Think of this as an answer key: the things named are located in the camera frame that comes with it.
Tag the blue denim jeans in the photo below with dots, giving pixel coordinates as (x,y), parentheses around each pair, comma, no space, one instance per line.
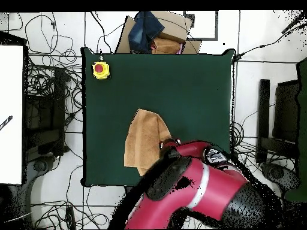
(144,31)

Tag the brown cardboard box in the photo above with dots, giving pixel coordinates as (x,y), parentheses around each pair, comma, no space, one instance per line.
(175,26)

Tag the black floor bar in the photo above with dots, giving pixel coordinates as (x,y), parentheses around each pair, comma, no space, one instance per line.
(263,119)

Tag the black striped rod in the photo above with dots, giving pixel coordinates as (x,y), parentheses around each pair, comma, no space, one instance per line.
(6,122)

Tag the orange-brown folded cloth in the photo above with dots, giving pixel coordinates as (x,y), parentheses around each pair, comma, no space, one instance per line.
(166,45)

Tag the dark grey stand base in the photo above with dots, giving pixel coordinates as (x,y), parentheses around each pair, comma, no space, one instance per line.
(278,173)
(39,166)

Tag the black equipment rack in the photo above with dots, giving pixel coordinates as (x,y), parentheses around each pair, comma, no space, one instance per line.
(45,119)

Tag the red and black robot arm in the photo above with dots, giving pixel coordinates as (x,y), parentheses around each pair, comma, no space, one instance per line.
(196,182)

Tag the black stand frame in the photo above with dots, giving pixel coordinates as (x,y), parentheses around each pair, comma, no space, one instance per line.
(286,112)

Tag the tan terry towel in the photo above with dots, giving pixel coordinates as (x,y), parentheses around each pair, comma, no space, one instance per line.
(144,139)

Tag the black square frame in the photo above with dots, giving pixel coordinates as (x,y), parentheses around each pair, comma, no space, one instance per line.
(216,26)

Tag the yellow emergency stop button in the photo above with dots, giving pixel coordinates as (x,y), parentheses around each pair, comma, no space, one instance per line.
(100,70)

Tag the dark green table cloth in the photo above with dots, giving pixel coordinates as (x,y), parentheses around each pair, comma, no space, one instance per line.
(168,91)

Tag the white board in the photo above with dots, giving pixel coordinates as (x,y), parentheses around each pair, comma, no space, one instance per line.
(10,115)

